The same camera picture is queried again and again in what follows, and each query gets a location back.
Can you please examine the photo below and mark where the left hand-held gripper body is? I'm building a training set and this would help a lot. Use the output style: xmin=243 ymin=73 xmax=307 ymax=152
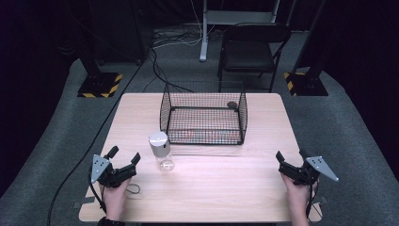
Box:
xmin=90 ymin=153 xmax=138 ymax=188

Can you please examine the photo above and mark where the black stand with striped base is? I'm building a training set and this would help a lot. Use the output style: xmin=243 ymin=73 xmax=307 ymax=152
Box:
xmin=283 ymin=0 xmax=329 ymax=97
xmin=77 ymin=46 xmax=123 ymax=99

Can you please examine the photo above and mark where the left hand-held gripper cable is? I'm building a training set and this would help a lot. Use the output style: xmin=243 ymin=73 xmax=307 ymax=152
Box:
xmin=88 ymin=170 xmax=107 ymax=215

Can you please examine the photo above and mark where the person's right hand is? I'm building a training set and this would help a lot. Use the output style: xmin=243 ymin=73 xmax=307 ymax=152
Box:
xmin=280 ymin=173 xmax=318 ymax=218

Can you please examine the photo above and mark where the grey tape patch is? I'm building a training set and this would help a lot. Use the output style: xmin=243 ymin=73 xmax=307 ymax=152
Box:
xmin=72 ymin=196 xmax=96 ymax=209

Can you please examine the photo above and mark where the white metal desk frame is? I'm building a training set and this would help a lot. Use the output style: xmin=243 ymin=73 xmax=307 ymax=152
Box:
xmin=199 ymin=0 xmax=281 ymax=63

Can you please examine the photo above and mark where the bundle of floor cables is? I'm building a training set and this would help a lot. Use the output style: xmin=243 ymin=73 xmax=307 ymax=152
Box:
xmin=142 ymin=26 xmax=220 ymax=93

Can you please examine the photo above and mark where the black wristband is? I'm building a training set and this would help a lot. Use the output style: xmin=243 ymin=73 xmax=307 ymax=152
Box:
xmin=97 ymin=216 xmax=126 ymax=226

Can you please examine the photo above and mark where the right hand-held gripper cable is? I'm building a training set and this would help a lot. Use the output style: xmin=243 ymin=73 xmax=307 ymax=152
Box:
xmin=305 ymin=181 xmax=324 ymax=222

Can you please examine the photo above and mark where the black cabinet on casters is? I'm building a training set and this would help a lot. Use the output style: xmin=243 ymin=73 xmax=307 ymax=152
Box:
xmin=87 ymin=0 xmax=155 ymax=66

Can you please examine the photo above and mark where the hand-held gripper cable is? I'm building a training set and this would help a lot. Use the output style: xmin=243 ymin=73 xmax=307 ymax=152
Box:
xmin=305 ymin=181 xmax=324 ymax=222
xmin=88 ymin=170 xmax=107 ymax=215

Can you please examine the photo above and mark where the clear bottle with silver cap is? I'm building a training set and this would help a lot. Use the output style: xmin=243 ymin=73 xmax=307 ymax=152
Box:
xmin=148 ymin=131 xmax=175 ymax=172

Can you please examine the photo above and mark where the person's left hand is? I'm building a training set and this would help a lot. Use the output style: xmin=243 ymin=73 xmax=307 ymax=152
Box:
xmin=101 ymin=178 xmax=132 ymax=219

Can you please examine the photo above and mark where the black wire mesh basket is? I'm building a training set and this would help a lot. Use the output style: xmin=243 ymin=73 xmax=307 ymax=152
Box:
xmin=159 ymin=80 xmax=248 ymax=146

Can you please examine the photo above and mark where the black folding chair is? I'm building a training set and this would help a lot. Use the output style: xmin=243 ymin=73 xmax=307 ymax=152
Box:
xmin=216 ymin=22 xmax=292 ymax=94

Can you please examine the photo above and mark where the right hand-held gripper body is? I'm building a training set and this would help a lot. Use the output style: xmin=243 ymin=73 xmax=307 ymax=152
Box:
xmin=279 ymin=155 xmax=340 ymax=186

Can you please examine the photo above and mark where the long black floor cable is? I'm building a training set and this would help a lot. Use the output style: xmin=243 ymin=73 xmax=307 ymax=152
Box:
xmin=46 ymin=46 xmax=152 ymax=226

